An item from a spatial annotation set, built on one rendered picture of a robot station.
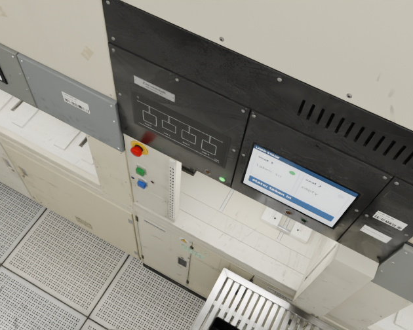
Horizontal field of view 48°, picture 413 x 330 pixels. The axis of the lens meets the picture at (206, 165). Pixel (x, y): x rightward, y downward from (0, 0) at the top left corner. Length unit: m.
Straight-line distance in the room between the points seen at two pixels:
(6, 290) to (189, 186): 1.34
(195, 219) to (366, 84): 1.20
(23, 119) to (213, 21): 1.49
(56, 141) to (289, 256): 1.14
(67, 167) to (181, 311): 1.09
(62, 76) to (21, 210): 1.68
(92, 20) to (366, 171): 0.73
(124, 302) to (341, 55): 2.13
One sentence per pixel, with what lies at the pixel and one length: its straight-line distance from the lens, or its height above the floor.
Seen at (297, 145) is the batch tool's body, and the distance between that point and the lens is 1.11.
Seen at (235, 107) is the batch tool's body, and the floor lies 1.78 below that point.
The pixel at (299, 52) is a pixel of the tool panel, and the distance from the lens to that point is 0.91.
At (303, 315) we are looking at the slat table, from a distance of 2.01.
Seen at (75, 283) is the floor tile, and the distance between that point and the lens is 2.81.
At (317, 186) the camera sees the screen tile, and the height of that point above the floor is 1.63.
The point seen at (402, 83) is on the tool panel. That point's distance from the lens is 0.89.
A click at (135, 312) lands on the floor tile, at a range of 2.72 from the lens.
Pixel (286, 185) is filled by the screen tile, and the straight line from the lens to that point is 1.27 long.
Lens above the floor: 2.66
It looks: 60 degrees down
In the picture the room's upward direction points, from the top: 8 degrees clockwise
